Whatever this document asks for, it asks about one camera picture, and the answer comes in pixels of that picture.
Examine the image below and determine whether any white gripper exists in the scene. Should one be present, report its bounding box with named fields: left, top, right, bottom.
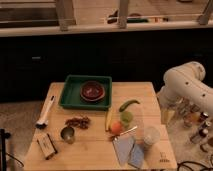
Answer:
left=157, top=86, right=180, bottom=124

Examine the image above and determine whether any green pepper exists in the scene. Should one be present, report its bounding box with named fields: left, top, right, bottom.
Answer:
left=119, top=99, right=140, bottom=112

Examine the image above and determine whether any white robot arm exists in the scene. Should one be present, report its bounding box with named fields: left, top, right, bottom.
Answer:
left=157, top=61, right=213, bottom=124

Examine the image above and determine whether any green plastic cup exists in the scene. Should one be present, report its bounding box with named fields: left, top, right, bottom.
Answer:
left=120, top=111, right=133, bottom=128

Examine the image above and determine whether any small metal cup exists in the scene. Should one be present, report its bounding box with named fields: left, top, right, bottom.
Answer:
left=60, top=127, right=75, bottom=144

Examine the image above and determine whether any grey folded cloth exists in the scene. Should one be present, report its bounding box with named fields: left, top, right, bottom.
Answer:
left=112, top=136, right=135, bottom=166

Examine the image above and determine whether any orange fruit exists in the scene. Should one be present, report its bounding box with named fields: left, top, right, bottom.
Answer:
left=110, top=121, right=123, bottom=135

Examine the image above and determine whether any blue grey cloth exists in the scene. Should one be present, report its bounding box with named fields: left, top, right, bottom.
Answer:
left=128, top=144, right=144, bottom=169

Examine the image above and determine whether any metal knife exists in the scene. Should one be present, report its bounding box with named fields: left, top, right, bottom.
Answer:
left=109, top=126, right=138, bottom=141

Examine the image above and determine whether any yellow banana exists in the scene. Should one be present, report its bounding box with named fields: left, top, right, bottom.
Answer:
left=105, top=108, right=112, bottom=131

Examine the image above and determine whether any dark red bowl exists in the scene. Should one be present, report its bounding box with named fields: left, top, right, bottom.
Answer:
left=80, top=81, right=105, bottom=102

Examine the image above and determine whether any brown dried food pile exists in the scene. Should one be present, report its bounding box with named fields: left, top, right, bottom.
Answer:
left=65, top=116, right=91, bottom=129

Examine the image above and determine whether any green plastic tray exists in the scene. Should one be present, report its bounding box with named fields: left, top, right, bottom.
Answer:
left=59, top=75, right=112, bottom=111

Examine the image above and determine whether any small brown box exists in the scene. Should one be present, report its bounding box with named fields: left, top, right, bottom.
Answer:
left=37, top=133, right=57, bottom=160

